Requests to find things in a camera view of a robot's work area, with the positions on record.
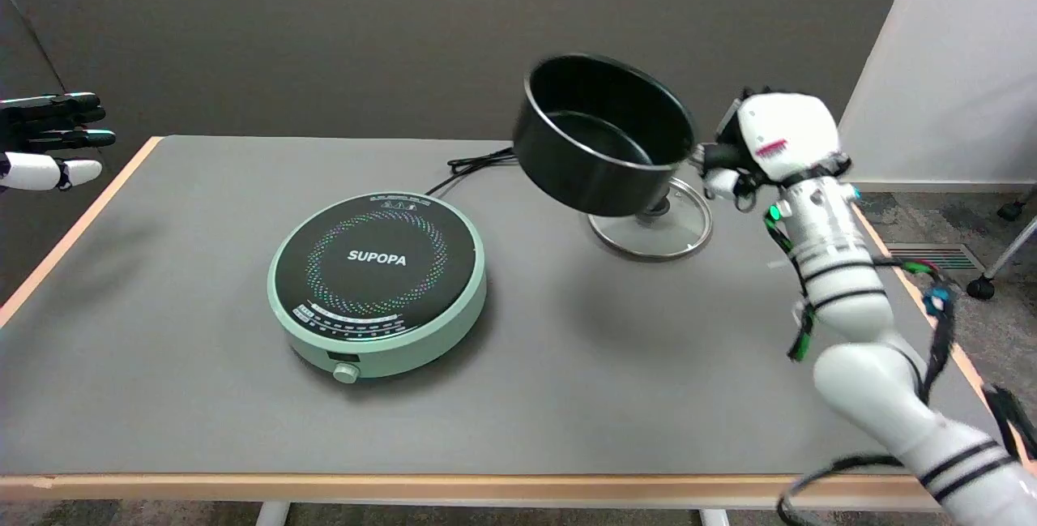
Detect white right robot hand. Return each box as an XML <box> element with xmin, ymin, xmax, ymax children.
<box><xmin>702</xmin><ymin>88</ymin><xmax>851</xmax><ymax>212</ymax></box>

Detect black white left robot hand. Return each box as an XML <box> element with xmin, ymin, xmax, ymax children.
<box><xmin>0</xmin><ymin>92</ymin><xmax>117</xmax><ymax>192</ymax></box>

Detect grey table mat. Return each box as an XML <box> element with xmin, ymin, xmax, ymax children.
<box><xmin>0</xmin><ymin>135</ymin><xmax>1023</xmax><ymax>477</ymax></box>

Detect glass pot lid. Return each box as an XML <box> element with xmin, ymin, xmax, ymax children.
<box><xmin>587</xmin><ymin>176</ymin><xmax>714</xmax><ymax>262</ymax></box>

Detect green SUPOPA induction stove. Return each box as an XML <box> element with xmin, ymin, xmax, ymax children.
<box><xmin>267</xmin><ymin>191</ymin><xmax>489</xmax><ymax>386</ymax></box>

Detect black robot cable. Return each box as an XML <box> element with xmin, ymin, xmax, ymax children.
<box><xmin>763</xmin><ymin>210</ymin><xmax>1037</xmax><ymax>526</ymax></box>

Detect chair leg with caster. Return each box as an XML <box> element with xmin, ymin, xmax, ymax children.
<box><xmin>966</xmin><ymin>216</ymin><xmax>1037</xmax><ymax>301</ymax></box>

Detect black stove power cord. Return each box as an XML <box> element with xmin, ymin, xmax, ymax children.
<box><xmin>425</xmin><ymin>148</ymin><xmax>518</xmax><ymax>198</ymax></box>

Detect black soup pot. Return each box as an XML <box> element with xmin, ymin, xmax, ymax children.
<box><xmin>513</xmin><ymin>53</ymin><xmax>702</xmax><ymax>217</ymax></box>

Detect floor vent grille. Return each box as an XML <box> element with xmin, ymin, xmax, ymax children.
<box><xmin>885</xmin><ymin>243</ymin><xmax>986</xmax><ymax>272</ymax></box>

